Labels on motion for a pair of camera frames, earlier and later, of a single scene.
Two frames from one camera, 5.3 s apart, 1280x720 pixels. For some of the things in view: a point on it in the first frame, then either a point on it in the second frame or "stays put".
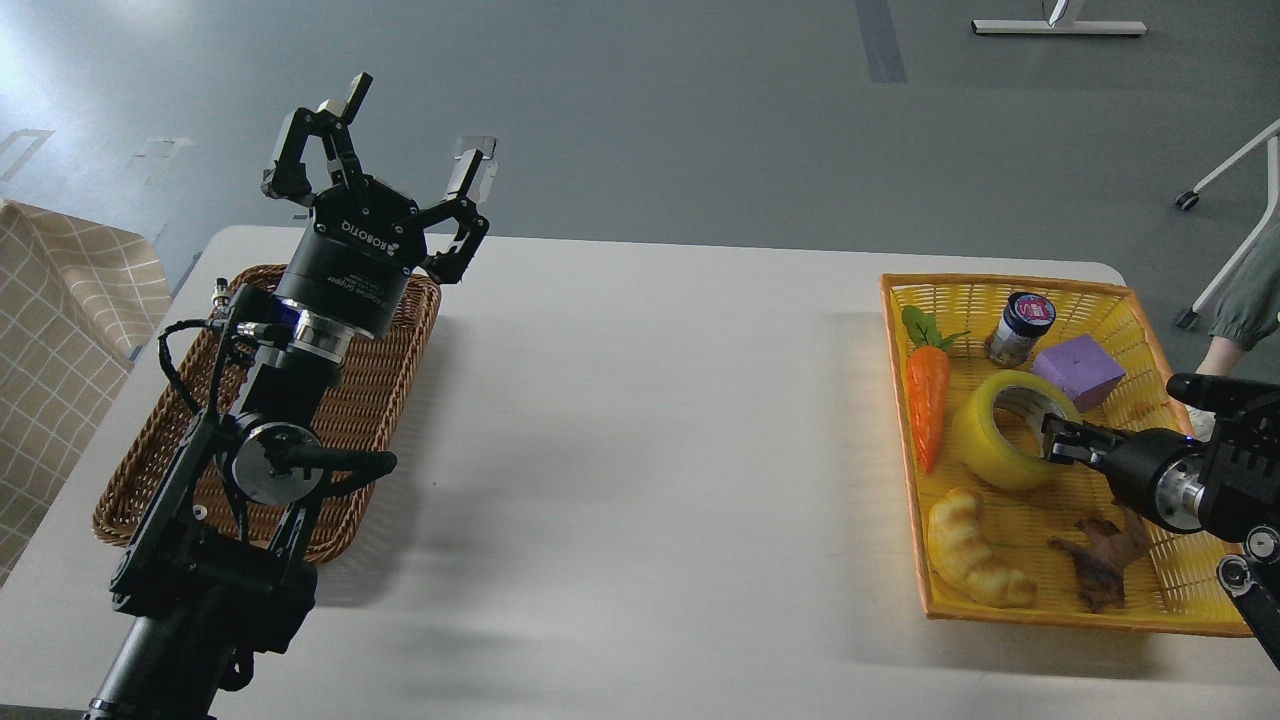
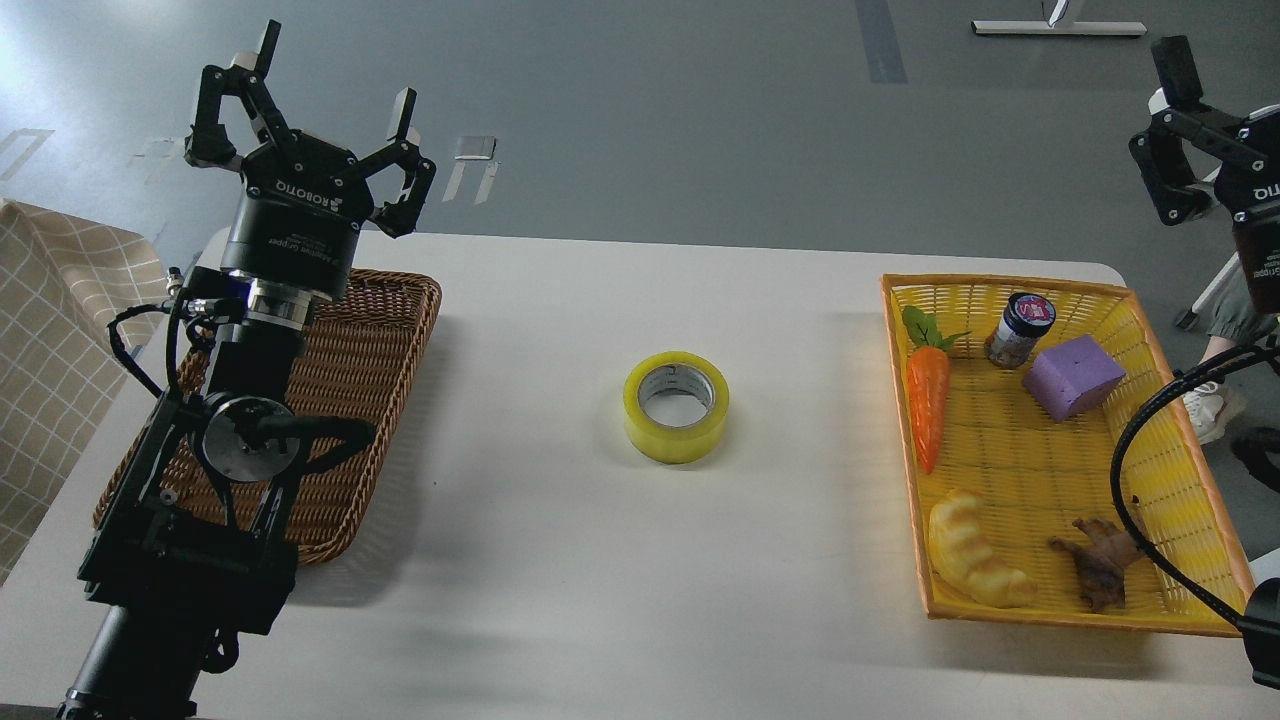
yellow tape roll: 980,446 → 675,445
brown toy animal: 1103,553 stays put
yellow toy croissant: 960,555 stays put
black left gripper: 353,268 → 302,204
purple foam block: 1081,368 stays put
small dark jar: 1024,317 stays put
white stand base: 984,26 stays put
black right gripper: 1132,463 → 1253,195
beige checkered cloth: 74,303 stays put
